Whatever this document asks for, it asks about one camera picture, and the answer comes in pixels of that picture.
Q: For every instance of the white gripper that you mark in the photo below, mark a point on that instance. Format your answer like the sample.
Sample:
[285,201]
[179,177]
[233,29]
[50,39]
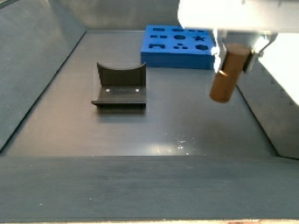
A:
[267,16]

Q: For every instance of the brown wooden cylinder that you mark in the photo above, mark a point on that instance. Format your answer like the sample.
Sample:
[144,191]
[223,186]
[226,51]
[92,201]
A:
[227,76]

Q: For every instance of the blue foam shape board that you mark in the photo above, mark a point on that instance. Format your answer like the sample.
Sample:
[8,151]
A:
[171,46]

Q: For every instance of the black curved stand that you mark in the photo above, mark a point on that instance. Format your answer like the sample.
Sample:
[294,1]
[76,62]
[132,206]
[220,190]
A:
[122,86]

